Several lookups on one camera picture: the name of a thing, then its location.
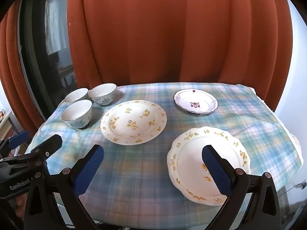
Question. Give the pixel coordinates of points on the small white plate dark rim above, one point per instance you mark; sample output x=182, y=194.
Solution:
x=203, y=100

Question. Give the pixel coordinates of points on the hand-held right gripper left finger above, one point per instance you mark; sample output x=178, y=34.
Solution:
x=88, y=170

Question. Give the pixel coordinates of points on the dark framed glass window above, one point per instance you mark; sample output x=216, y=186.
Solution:
x=55, y=28

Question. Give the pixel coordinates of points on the white bowl blue floral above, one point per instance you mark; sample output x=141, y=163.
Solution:
x=76, y=95
x=76, y=113
x=103, y=92

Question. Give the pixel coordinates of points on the narrow orange curtain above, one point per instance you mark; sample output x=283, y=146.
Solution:
x=9, y=64

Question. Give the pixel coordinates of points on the person's left hand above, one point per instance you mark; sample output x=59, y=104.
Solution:
x=20, y=204

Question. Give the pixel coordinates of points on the round yellow floral plate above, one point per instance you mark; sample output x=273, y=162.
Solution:
x=133, y=127

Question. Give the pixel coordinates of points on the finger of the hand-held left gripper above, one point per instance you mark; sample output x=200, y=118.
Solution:
x=18, y=139
x=51, y=142

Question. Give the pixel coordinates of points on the beige wooden shelf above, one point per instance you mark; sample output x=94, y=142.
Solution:
x=6, y=122

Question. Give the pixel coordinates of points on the wide orange curtain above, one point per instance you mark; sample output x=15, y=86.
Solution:
x=168, y=28

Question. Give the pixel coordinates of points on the plaid tablecloth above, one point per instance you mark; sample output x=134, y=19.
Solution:
x=144, y=163

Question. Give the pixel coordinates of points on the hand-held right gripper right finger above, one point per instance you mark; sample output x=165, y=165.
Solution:
x=215, y=172

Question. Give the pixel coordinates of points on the scalloped yellow floral plate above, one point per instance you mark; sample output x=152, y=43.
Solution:
x=191, y=153

